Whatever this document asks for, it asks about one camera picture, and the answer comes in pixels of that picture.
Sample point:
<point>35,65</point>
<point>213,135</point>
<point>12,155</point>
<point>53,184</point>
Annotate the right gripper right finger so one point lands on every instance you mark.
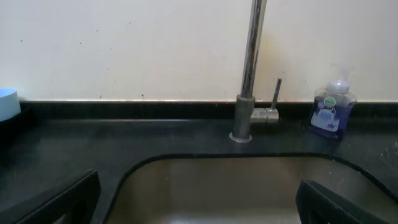
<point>326,205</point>

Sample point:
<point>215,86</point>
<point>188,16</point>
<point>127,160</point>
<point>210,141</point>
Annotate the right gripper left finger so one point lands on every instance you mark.
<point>62,202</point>

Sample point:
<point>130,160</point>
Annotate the blue soap bottle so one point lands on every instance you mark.
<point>331,112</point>

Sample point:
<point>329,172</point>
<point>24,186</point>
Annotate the steel sink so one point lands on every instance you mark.
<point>233,189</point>

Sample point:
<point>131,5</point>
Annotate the blue cup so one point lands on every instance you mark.
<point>7,102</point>

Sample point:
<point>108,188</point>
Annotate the steel tap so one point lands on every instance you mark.
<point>251,62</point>

